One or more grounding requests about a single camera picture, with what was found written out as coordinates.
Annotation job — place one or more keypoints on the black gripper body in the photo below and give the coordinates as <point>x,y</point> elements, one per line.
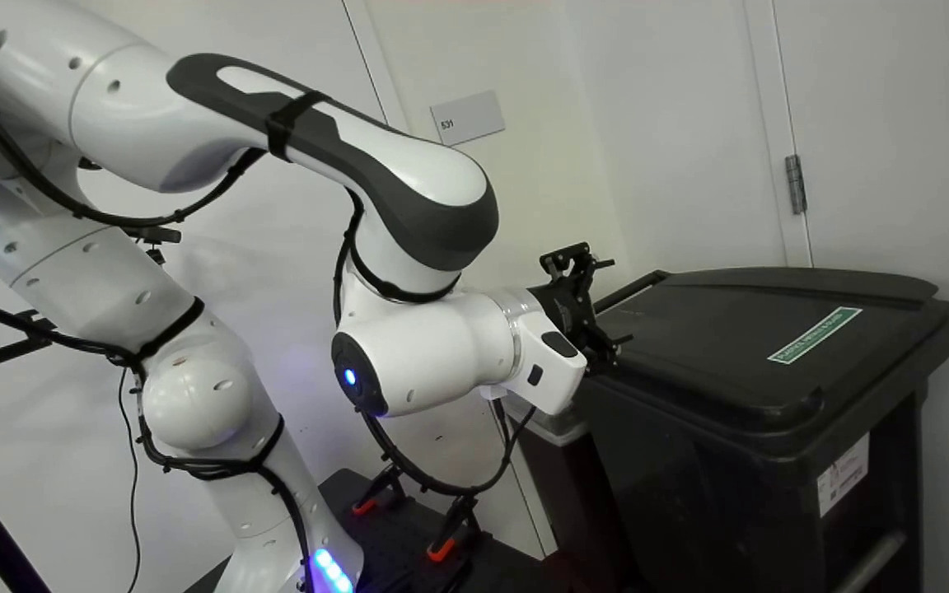
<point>566,299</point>

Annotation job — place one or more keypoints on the black trash bin lid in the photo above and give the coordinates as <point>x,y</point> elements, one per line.
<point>767,351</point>

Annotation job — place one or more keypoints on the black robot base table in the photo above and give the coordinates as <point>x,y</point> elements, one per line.
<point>421,549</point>

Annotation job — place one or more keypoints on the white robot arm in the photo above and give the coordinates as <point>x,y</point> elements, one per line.
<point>83,92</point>

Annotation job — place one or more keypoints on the small bin with plastic liner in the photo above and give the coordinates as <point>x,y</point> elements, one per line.
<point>574,497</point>

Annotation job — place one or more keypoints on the black wheeled trash bin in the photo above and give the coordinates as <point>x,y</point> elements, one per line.
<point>724,512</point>

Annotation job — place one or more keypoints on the white bin label sticker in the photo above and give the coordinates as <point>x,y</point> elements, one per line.
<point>843,475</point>

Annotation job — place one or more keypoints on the silver door hinge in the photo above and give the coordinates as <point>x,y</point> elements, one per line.
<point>795,187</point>

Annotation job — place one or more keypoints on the black orange clamp left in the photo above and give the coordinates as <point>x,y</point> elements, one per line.
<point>380,492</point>

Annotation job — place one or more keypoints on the black orange clamp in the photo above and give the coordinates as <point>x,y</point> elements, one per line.
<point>380,492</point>
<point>457,531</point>

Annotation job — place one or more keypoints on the black orange clamp right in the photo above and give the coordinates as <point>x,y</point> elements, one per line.
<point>457,531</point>

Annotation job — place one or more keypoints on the white wall plate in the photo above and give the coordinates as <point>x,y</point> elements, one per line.
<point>465,120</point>

